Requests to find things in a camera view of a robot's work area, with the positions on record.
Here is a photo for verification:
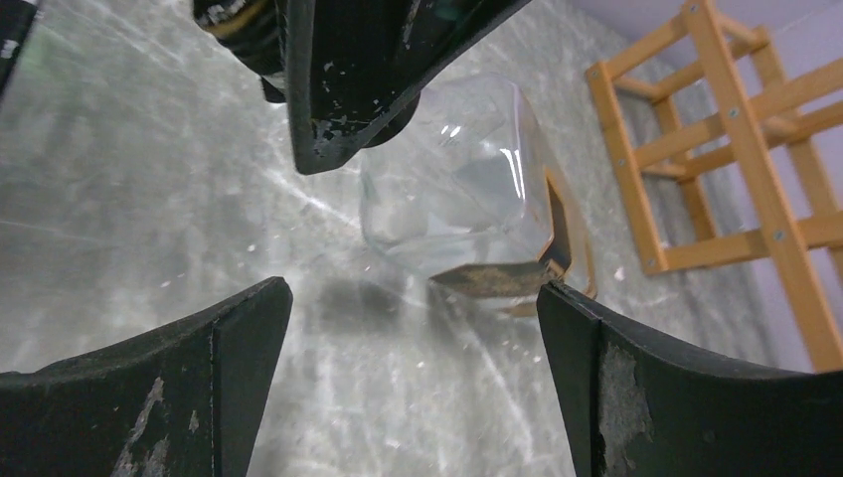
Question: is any wooden hexagonal wine rack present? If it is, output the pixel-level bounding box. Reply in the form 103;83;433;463
586;1;842;372

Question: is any clear square whisky bottle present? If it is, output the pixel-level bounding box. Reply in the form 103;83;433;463
192;0;598;319

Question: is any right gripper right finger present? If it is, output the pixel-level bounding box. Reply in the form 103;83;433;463
537;281;842;476

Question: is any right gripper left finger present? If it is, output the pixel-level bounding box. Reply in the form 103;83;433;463
1;277;293;476

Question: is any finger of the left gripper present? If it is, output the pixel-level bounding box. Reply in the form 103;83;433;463
284;1;525;175

